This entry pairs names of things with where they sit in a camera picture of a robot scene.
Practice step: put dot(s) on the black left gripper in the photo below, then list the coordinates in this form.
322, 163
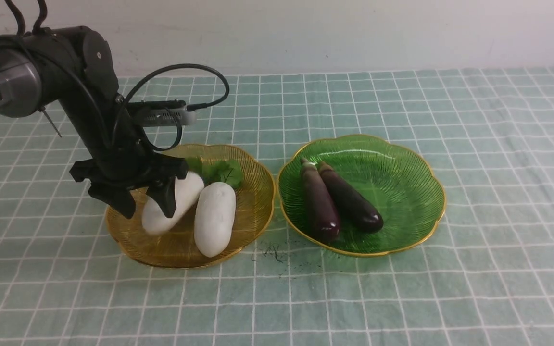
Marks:
113, 172

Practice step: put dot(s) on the white radish with leaves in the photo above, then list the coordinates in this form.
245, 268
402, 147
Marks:
187, 193
216, 207

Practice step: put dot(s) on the dark purple eggplant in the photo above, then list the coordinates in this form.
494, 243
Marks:
323, 218
357, 209

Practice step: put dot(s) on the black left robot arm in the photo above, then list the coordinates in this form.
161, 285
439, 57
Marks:
74, 66

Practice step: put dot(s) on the amber ribbed glass plate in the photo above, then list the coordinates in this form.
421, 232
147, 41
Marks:
176, 249

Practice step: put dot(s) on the green ribbed glass plate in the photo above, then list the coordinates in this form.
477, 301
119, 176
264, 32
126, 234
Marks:
397, 181

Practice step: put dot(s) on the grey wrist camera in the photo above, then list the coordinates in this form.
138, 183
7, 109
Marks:
161, 113

